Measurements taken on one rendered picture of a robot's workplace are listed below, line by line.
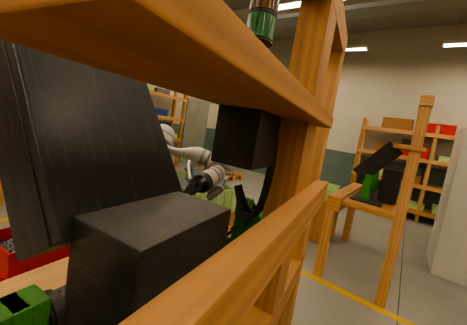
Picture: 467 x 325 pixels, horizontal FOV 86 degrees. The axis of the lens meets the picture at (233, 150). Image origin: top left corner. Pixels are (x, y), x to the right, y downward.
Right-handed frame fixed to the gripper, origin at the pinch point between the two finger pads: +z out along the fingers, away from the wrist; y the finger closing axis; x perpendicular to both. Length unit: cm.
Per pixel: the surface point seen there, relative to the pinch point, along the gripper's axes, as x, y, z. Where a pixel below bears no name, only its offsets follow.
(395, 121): 127, 32, -642
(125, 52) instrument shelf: -9, 52, 42
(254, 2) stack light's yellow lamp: -15, 59, 16
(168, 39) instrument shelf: -4, 58, 44
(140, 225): 2.8, 21.6, 31.4
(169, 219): 5.1, 21.8, 25.5
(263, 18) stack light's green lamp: -12, 59, 16
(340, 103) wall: 16, -46, -724
